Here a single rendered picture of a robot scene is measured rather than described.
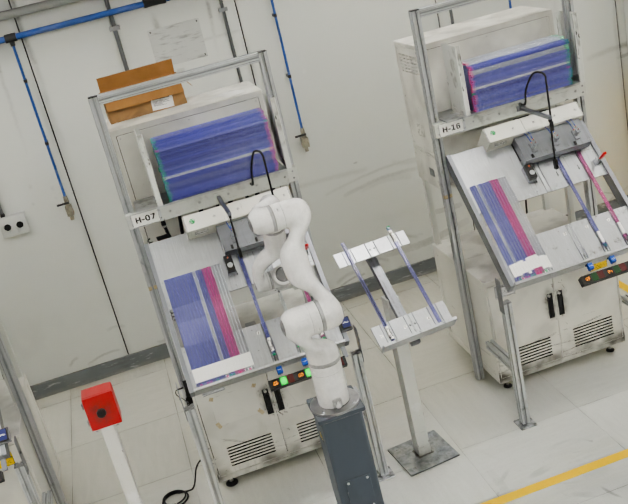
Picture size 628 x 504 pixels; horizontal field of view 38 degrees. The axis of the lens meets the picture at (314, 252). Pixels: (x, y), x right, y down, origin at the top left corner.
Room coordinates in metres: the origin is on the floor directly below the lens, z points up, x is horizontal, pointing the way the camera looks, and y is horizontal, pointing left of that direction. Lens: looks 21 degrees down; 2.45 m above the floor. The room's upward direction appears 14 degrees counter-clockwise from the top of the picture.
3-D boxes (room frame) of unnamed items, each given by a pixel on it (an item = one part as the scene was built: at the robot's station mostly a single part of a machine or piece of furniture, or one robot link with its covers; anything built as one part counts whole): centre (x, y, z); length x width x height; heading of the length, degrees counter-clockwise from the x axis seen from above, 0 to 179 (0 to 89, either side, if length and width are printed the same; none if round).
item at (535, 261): (4.07, -1.07, 0.65); 1.01 x 0.73 x 1.29; 10
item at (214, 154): (3.88, 0.32, 1.52); 0.51 x 0.13 x 0.27; 100
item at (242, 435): (3.99, 0.40, 0.31); 0.70 x 0.65 x 0.62; 100
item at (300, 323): (2.97, 0.09, 1.00); 0.19 x 0.12 x 0.24; 103
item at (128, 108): (4.15, 0.48, 1.82); 0.68 x 0.30 x 0.20; 100
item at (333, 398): (2.98, 0.06, 0.79); 0.19 x 0.19 x 0.18
